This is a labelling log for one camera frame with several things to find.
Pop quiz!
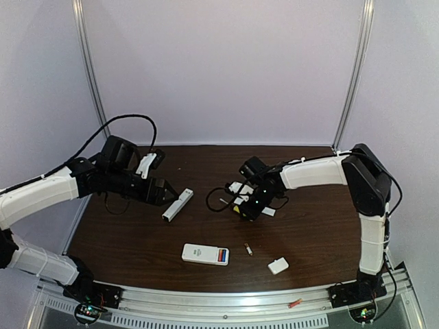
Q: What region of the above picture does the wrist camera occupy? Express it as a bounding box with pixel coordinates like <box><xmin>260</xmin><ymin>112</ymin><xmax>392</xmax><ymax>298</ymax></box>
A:
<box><xmin>135</xmin><ymin>149</ymin><xmax>165</xmax><ymax>180</ymax></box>
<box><xmin>225</xmin><ymin>182</ymin><xmax>254</xmax><ymax>205</ymax></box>

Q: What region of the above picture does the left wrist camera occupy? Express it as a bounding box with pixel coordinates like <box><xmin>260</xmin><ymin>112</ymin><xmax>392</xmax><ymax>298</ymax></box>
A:
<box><xmin>135</xmin><ymin>149</ymin><xmax>165</xmax><ymax>180</ymax></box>

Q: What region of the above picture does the white air conditioner remote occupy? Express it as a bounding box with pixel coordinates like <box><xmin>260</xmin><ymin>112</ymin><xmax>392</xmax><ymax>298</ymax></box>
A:
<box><xmin>181</xmin><ymin>243</ymin><xmax>230</xmax><ymax>266</ymax></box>

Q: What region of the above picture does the left black braided cable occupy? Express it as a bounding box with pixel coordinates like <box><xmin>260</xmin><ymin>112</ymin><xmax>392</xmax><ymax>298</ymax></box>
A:
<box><xmin>0</xmin><ymin>114</ymin><xmax>158</xmax><ymax>196</ymax></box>

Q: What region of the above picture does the right aluminium frame post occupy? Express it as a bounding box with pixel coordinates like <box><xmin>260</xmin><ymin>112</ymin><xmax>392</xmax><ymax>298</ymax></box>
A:
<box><xmin>332</xmin><ymin>0</ymin><xmax>375</xmax><ymax>150</ymax></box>

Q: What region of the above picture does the yellow handled screwdriver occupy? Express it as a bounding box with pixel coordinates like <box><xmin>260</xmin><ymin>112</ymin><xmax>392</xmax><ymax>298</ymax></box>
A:
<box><xmin>219</xmin><ymin>198</ymin><xmax>239</xmax><ymax>212</ymax></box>

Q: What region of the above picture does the slim white remote control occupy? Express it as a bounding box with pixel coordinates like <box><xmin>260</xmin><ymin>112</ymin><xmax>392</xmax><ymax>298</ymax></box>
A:
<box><xmin>162</xmin><ymin>188</ymin><xmax>193</xmax><ymax>222</ymax></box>

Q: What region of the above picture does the right black braided cable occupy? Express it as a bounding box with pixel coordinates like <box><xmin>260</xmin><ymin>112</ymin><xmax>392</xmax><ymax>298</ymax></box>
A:
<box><xmin>205</xmin><ymin>186</ymin><xmax>241</xmax><ymax>213</ymax></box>

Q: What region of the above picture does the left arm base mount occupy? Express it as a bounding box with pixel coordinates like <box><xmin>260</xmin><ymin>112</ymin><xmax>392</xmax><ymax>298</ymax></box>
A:
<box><xmin>62</xmin><ymin>282</ymin><xmax>123</xmax><ymax>326</ymax></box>

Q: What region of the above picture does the curved aluminium front rail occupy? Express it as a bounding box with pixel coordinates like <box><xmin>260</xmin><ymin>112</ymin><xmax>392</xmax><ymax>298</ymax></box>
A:
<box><xmin>24</xmin><ymin>278</ymin><xmax>427</xmax><ymax>328</ymax></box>

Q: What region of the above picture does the gold white battery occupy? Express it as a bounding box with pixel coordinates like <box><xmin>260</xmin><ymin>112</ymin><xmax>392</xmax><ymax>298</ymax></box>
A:
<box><xmin>244</xmin><ymin>243</ymin><xmax>253</xmax><ymax>256</ymax></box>

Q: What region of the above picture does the red yellow battery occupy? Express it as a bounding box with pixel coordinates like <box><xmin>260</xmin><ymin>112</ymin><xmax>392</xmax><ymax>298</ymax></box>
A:
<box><xmin>288</xmin><ymin>299</ymin><xmax>302</xmax><ymax>308</ymax></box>

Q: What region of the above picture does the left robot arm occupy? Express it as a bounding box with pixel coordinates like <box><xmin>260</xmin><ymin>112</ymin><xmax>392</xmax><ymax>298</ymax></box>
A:
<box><xmin>1</xmin><ymin>136</ymin><xmax>178</xmax><ymax>286</ymax></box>

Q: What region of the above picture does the left aluminium frame post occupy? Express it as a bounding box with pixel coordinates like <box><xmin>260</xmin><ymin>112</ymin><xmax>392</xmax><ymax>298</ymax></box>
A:
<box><xmin>72</xmin><ymin>0</ymin><xmax>107</xmax><ymax>125</ymax></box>

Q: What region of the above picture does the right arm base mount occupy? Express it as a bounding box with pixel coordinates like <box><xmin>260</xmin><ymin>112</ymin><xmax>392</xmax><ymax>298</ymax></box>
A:
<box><xmin>328</xmin><ymin>281</ymin><xmax>387</xmax><ymax>325</ymax></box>

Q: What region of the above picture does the black braided cable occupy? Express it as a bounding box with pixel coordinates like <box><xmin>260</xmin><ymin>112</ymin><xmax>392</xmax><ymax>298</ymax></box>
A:
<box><xmin>205</xmin><ymin>186</ymin><xmax>241</xmax><ymax>213</ymax></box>
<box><xmin>0</xmin><ymin>114</ymin><xmax>158</xmax><ymax>196</ymax></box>

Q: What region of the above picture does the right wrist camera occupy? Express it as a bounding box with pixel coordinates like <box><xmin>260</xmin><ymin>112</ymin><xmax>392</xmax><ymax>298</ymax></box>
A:
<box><xmin>225</xmin><ymin>182</ymin><xmax>254</xmax><ymax>205</ymax></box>

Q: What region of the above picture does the small white battery cover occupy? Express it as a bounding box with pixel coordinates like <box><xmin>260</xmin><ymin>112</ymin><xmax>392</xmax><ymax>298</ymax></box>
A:
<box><xmin>268</xmin><ymin>257</ymin><xmax>289</xmax><ymax>275</ymax></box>

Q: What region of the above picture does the aluminium frame post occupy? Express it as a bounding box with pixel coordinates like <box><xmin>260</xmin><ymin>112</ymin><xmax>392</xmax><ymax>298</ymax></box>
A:
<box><xmin>72</xmin><ymin>0</ymin><xmax>107</xmax><ymax>125</ymax></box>
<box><xmin>332</xmin><ymin>0</ymin><xmax>375</xmax><ymax>150</ymax></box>

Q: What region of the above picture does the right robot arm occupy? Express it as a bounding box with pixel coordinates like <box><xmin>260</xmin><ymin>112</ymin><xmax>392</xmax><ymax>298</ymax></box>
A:
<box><xmin>226</xmin><ymin>145</ymin><xmax>394</xmax><ymax>289</ymax></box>

